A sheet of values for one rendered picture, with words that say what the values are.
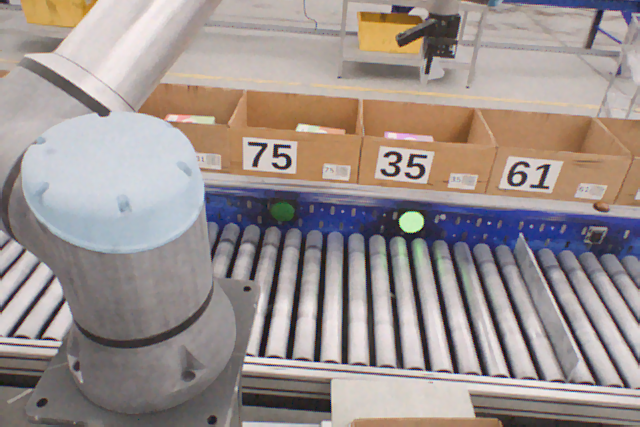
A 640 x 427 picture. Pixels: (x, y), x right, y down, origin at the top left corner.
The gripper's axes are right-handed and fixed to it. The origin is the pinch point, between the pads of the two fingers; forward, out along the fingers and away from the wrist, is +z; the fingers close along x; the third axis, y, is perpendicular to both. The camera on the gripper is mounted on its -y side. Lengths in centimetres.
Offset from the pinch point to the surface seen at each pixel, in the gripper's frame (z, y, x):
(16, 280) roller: 43, -106, -46
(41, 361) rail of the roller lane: 45, -88, -68
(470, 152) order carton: 16.5, 15.2, -10.6
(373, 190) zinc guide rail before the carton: 29.7, -11.9, -13.5
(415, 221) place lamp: 36.9, 1.2, -18.3
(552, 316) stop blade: 41, 32, -50
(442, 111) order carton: 16.7, 12.2, 18.4
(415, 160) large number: 20.3, -0.3, -10.4
